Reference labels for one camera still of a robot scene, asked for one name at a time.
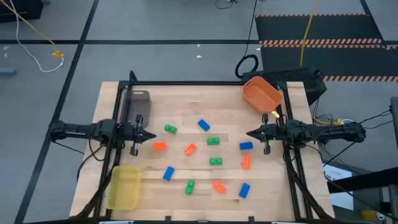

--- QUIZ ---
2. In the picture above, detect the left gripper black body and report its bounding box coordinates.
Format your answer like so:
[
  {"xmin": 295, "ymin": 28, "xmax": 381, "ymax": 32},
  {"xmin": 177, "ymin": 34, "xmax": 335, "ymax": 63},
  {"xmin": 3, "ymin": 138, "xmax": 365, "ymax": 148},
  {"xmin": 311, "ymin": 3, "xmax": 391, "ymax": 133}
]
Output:
[{"xmin": 119, "ymin": 114, "xmax": 144, "ymax": 157}]

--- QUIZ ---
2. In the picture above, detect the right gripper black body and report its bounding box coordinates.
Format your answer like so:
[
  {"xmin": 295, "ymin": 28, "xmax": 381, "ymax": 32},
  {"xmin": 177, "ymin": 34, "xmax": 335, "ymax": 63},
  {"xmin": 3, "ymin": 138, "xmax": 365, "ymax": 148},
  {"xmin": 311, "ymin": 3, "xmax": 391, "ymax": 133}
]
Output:
[{"xmin": 262, "ymin": 113, "xmax": 289, "ymax": 156}]

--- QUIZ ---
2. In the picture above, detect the grey translucent plastic bin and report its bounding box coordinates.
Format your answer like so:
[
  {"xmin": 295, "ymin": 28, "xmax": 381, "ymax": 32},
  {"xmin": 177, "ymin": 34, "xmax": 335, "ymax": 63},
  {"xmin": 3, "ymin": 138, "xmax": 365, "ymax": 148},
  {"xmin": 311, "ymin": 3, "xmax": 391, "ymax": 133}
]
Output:
[{"xmin": 120, "ymin": 90, "xmax": 152, "ymax": 128}]

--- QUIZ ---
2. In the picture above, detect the orange plastic bin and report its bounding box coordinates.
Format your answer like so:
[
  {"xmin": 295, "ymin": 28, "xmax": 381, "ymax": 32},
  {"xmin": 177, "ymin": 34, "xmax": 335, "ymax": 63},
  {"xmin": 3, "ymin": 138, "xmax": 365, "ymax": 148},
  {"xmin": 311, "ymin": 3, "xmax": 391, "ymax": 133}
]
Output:
[{"xmin": 242, "ymin": 76, "xmax": 284, "ymax": 114}]

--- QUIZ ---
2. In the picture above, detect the yellow translucent plastic bin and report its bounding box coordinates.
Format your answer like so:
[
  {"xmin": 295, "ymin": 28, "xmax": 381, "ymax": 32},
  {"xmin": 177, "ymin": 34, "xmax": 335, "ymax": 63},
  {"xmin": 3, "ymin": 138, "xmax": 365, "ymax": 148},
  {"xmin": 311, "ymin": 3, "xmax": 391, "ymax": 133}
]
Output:
[{"xmin": 106, "ymin": 166, "xmax": 142, "ymax": 211}]

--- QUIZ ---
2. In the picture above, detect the white printed paper sheet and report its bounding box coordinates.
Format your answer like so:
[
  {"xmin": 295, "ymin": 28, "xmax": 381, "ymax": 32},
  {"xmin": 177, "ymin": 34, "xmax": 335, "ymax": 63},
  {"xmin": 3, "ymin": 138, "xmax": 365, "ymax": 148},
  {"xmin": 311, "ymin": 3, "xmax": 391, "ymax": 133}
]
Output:
[{"xmin": 322, "ymin": 162, "xmax": 354, "ymax": 211}]

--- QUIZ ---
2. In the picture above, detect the black hazard-striped floor mat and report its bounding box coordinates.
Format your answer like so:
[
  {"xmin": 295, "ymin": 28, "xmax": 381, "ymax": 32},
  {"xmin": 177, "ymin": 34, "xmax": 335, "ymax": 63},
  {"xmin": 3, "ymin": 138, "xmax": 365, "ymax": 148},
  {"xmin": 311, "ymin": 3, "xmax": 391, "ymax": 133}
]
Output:
[
  {"xmin": 254, "ymin": 13, "xmax": 384, "ymax": 45},
  {"xmin": 259, "ymin": 44, "xmax": 398, "ymax": 83}
]

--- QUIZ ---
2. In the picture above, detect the black metal stand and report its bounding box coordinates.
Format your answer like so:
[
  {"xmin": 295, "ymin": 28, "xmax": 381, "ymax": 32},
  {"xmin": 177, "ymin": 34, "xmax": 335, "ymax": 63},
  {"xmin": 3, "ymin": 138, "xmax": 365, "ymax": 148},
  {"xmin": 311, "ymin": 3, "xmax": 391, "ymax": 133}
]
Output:
[{"xmin": 326, "ymin": 167, "xmax": 398, "ymax": 224}]

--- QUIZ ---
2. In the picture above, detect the yellow round object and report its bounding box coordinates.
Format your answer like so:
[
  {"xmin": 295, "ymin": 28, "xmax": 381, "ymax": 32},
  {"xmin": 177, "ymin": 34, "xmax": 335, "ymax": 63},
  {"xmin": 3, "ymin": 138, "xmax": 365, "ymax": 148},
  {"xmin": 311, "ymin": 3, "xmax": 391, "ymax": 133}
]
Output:
[{"xmin": 360, "ymin": 210, "xmax": 379, "ymax": 221}]

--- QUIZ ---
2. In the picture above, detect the black cabinet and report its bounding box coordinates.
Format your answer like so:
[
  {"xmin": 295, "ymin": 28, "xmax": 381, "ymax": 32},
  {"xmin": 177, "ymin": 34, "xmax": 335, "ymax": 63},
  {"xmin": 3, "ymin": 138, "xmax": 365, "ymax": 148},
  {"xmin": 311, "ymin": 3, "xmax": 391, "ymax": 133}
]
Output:
[{"xmin": 0, "ymin": 0, "xmax": 44, "ymax": 23}]

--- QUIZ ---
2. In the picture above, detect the black arm base cable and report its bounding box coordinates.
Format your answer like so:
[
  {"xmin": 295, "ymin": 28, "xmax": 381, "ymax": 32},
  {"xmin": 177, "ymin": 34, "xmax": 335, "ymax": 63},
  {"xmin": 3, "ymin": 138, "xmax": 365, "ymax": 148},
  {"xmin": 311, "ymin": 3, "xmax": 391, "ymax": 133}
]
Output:
[{"xmin": 76, "ymin": 144, "xmax": 105, "ymax": 184}]

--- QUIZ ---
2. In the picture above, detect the yellow network cable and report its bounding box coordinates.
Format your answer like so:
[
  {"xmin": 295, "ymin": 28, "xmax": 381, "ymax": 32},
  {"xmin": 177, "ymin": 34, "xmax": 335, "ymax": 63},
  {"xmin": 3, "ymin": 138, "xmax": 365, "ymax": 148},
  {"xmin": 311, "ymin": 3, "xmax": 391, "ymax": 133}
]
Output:
[{"xmin": 313, "ymin": 117, "xmax": 343, "ymax": 126}]

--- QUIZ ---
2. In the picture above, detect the black aluminium table frame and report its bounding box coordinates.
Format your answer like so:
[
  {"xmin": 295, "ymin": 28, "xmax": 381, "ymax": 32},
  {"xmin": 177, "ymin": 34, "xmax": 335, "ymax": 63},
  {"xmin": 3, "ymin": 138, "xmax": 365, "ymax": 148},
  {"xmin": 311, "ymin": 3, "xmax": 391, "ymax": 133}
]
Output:
[{"xmin": 74, "ymin": 70, "xmax": 335, "ymax": 224}]

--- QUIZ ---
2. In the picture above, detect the black coiled floor cable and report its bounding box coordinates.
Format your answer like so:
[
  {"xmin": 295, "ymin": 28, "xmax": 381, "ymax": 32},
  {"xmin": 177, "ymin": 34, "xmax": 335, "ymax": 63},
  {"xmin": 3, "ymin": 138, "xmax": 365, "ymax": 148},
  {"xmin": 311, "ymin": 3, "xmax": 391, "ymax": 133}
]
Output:
[{"xmin": 234, "ymin": 0, "xmax": 260, "ymax": 79}]

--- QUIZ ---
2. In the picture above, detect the white floor cable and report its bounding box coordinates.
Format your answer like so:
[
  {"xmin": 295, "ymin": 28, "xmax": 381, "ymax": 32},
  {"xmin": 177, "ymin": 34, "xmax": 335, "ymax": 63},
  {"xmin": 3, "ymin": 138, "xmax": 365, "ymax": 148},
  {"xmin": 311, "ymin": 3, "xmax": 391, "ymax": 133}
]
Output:
[{"xmin": 9, "ymin": 0, "xmax": 65, "ymax": 73}]

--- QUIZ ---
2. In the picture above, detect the yellow floor cable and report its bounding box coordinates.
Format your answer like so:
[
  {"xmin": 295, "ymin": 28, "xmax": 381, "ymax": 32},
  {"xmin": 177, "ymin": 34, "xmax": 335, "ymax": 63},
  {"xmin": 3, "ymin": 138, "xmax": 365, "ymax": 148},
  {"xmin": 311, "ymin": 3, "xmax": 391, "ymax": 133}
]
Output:
[{"xmin": 299, "ymin": 0, "xmax": 320, "ymax": 67}]

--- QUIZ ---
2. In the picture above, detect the yellow cable with plug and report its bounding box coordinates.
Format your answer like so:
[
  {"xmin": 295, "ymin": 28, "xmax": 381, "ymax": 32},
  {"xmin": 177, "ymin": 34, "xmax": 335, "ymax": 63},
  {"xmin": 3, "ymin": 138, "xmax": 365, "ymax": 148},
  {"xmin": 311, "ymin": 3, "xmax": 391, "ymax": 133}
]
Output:
[{"xmin": 0, "ymin": 0, "xmax": 65, "ymax": 59}]

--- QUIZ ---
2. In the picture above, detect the grey vertical post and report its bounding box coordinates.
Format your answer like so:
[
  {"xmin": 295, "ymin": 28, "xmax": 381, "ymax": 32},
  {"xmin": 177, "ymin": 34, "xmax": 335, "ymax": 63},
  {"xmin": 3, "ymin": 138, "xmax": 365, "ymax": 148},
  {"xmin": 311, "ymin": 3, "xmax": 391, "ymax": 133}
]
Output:
[{"xmin": 390, "ymin": 96, "xmax": 398, "ymax": 150}]

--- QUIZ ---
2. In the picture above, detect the thin black floor cable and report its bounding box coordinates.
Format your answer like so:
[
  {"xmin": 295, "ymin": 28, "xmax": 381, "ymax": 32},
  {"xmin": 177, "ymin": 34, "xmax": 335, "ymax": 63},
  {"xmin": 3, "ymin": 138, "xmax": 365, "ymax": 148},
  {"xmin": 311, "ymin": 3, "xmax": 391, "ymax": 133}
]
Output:
[{"xmin": 215, "ymin": 0, "xmax": 238, "ymax": 9}]

